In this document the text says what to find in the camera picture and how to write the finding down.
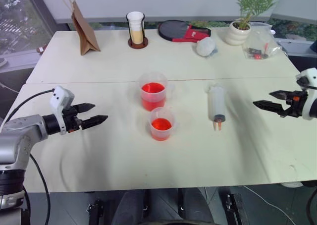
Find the white floor cable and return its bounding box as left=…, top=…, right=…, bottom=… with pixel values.
left=242, top=184, right=296, bottom=225

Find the black table clamp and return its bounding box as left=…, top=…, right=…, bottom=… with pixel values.
left=224, top=192, right=246, bottom=225
left=86, top=197, right=103, bottom=225

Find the black red paddle case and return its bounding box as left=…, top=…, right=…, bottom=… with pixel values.
left=158, top=19, right=212, bottom=43

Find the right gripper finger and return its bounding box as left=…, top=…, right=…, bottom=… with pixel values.
left=253, top=100, right=289, bottom=116
left=269, top=90, right=294, bottom=101

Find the paper cup stack in holder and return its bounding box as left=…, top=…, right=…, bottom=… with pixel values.
left=126, top=11, right=149, bottom=49

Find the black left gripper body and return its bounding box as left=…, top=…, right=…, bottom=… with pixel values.
left=61, top=106, right=84, bottom=134

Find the white object under table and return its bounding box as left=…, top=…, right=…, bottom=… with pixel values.
left=281, top=181, right=304, bottom=189

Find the large clear plastic syringe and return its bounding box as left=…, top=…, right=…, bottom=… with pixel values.
left=207, top=83, right=227, bottom=132

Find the black cable under table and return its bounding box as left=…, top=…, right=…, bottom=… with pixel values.
left=301, top=179, right=317, bottom=225

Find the brown paper bag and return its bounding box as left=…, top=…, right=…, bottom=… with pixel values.
left=55, top=0, right=101, bottom=56

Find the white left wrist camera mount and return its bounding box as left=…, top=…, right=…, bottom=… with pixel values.
left=49, top=85, right=75, bottom=134

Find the black robot body cable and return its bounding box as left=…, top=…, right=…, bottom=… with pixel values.
left=29, top=153, right=52, bottom=225

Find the clear plastic bag with parts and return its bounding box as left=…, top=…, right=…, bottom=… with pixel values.
left=242, top=22, right=283, bottom=60

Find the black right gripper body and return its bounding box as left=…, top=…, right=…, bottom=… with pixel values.
left=279, top=90, right=309, bottom=119

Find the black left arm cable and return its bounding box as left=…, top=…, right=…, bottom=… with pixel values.
left=0, top=88, right=55, bottom=130

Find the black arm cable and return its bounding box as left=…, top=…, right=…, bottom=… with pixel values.
left=0, top=88, right=55, bottom=130
left=297, top=79, right=317, bottom=90

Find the small clear cup red liquid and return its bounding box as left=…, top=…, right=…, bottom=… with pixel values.
left=147, top=107, right=180, bottom=142

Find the white ribbed plant pot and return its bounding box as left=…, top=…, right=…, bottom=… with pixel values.
left=224, top=20, right=252, bottom=46

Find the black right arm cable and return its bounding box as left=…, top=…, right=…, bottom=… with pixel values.
left=297, top=79, right=317, bottom=90

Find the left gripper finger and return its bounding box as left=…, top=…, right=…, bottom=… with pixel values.
left=81, top=114, right=109, bottom=130
left=73, top=102, right=96, bottom=114

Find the large clear cup red liquid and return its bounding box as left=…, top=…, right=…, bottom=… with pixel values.
left=138, top=71, right=175, bottom=112

